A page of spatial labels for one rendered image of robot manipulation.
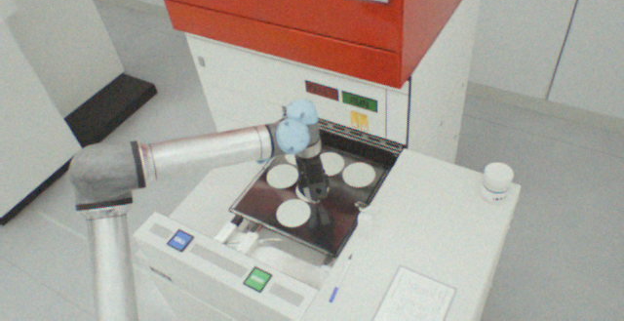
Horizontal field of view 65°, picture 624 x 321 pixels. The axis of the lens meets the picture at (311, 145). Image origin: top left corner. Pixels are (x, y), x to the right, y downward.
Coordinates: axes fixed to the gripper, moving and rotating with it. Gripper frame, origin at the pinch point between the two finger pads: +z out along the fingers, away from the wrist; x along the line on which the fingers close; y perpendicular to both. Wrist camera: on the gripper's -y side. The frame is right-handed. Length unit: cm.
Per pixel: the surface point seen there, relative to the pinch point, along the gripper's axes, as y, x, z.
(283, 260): -14.6, 12.8, 4.0
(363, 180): 5.4, -15.8, 2.0
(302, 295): -30.5, 9.4, -4.0
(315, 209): -1.1, 0.6, 1.9
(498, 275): 9, -78, 92
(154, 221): 2.5, 46.5, -4.1
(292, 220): -3.1, 7.8, 2.0
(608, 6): 92, -161, 19
